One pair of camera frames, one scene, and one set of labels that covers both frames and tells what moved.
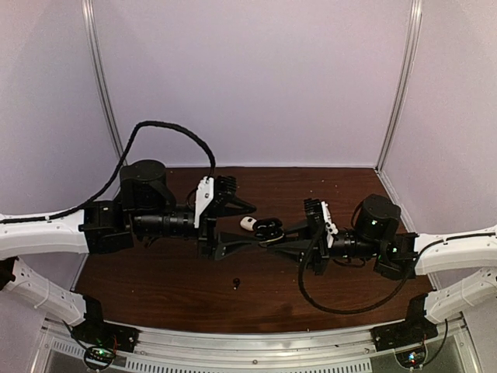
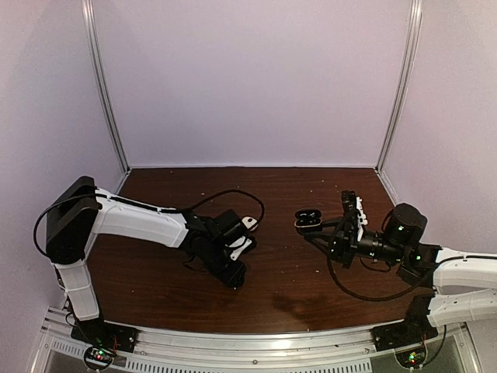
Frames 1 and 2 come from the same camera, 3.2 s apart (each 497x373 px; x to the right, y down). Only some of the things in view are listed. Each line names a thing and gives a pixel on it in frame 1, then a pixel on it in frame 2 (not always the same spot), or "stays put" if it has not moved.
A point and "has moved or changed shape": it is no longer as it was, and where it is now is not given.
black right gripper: (319, 258) → (341, 252)
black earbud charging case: (267, 230) has moved or changed shape
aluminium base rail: (453, 350) stays put
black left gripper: (206, 241) → (230, 277)
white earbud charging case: (248, 222) stays put
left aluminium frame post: (90, 22) stays put
